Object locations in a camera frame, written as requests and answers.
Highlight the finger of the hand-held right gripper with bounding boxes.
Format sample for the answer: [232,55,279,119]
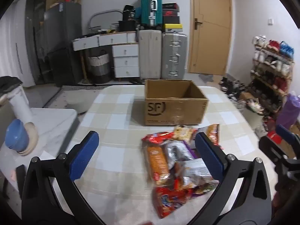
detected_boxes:
[259,136,289,167]
[276,125,300,147]

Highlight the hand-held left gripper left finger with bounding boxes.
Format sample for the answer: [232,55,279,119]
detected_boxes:
[22,131,106,225]

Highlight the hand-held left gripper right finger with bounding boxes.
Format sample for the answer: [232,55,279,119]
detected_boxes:
[187,132,272,225]

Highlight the silver white snack packet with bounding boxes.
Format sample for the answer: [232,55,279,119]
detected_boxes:
[178,158,220,191]

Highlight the orange noodle snack packet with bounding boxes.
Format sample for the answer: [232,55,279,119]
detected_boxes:
[203,123,221,149]

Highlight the purple silver snack packet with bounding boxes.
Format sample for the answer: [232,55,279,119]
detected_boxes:
[164,141,195,163]

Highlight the clear dotted cracker packet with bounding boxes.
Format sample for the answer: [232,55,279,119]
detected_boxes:
[173,125,197,146]

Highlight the orange biscuit packet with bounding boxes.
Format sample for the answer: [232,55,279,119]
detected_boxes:
[144,143,171,186]

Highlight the red snack packet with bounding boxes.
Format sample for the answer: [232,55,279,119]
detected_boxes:
[152,186,191,219]
[142,132,176,149]

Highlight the brown cardboard box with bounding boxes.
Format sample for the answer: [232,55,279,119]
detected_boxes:
[143,79,209,126]

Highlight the purple bottle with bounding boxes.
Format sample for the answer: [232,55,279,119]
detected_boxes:
[276,93,300,132]

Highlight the white side table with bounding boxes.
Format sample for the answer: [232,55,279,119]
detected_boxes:
[0,107,78,194]

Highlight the checked tablecloth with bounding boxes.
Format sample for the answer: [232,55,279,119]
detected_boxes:
[52,84,266,225]

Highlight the white plates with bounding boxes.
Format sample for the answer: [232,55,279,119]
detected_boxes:
[17,121,39,156]

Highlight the wooden shoe rack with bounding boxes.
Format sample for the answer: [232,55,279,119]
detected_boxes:
[250,36,295,113]

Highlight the blue bowl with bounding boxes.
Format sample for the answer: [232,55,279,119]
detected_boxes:
[5,118,30,152]

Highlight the pile of shoes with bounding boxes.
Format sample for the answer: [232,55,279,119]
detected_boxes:
[219,76,249,109]

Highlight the rows of assorted shoes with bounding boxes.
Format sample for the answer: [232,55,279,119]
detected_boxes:
[252,35,294,104]

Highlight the grey floor mat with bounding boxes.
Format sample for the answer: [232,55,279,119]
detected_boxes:
[199,74,214,83]

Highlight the woven laundry basket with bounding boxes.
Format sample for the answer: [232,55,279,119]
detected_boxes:
[88,49,111,84]

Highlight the black cloth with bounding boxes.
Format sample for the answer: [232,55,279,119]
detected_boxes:
[0,76,24,95]

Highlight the white drawer cabinet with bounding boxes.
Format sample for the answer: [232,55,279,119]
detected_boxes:
[112,44,141,78]

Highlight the silver suitcase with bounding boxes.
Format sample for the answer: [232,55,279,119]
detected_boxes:
[162,32,188,80]

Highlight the grey refrigerator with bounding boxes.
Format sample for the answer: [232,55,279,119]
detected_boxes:
[44,2,83,86]

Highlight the beige suitcase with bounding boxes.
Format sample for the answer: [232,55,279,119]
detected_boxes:
[138,29,162,80]

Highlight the white desk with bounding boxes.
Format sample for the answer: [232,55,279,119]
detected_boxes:
[72,31,139,51]

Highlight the white tall cabinet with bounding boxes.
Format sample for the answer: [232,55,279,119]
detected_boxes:
[9,0,36,88]

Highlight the wooden door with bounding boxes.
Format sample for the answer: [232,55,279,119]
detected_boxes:
[189,0,233,75]

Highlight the white curtain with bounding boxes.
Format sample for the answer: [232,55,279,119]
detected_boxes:
[0,16,15,80]

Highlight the dark glass cabinet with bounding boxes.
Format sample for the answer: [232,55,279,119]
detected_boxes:
[25,0,51,85]

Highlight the black basket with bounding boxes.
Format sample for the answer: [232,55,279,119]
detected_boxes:
[118,20,139,32]

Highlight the black labelled box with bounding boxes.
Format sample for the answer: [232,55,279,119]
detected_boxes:
[123,5,136,21]

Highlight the teal suitcase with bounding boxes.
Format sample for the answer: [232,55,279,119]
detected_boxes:
[141,0,163,27]

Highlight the grey metal frame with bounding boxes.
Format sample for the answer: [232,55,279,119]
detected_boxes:
[89,9,123,30]

